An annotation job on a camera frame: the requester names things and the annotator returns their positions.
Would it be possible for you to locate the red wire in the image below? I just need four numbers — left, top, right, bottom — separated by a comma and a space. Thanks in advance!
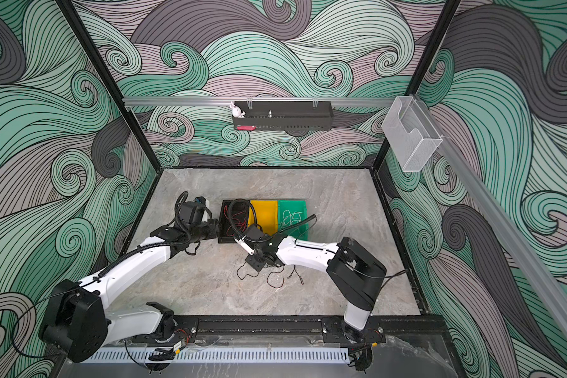
223, 205, 251, 236

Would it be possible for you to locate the black wire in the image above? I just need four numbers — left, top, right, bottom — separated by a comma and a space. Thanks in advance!
235, 261, 306, 290

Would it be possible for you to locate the white wire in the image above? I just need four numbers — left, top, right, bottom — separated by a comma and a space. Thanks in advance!
281, 209, 308, 230

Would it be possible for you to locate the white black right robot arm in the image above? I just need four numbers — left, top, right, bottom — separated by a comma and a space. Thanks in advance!
236, 236, 387, 332

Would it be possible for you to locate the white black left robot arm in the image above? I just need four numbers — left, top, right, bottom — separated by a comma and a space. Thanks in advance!
39, 219, 219, 362

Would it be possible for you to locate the black storage bin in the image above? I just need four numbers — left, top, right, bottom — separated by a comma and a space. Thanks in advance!
217, 200, 250, 244

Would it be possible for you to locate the yellow storage bin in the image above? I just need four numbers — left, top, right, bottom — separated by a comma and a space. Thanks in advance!
248, 200, 279, 235

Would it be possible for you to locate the green storage bin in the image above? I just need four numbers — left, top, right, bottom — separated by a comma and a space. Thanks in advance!
278, 200, 308, 239

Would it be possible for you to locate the pink marker on shelf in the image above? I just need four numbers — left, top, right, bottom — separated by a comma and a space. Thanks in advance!
237, 125, 256, 132

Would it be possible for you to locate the white rabbit figurine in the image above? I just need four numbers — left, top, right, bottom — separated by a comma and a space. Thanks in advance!
229, 102, 245, 118

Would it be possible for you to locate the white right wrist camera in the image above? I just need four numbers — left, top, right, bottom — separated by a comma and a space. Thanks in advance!
234, 225, 269, 255

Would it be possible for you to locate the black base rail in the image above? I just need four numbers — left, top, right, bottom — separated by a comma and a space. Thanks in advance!
117, 314, 450, 345

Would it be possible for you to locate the aluminium wall rail back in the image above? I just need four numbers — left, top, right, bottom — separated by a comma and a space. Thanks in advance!
122, 96, 395, 108

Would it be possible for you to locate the white slotted cable duct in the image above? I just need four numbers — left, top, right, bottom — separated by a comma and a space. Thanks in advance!
85, 346, 351, 365

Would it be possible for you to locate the black wall shelf tray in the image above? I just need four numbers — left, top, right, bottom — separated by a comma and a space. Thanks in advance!
232, 102, 334, 135

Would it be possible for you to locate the clear plastic wall holder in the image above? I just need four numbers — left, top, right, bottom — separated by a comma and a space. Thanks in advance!
382, 96, 443, 173

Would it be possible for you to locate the black corner frame post left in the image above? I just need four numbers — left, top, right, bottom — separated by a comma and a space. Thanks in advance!
55, 0, 163, 174

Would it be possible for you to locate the black corner frame post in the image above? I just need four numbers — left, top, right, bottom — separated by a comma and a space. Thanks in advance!
372, 1, 461, 173
55, 0, 163, 174

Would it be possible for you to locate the black corner frame post right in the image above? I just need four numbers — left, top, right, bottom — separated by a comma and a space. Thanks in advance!
372, 1, 461, 173

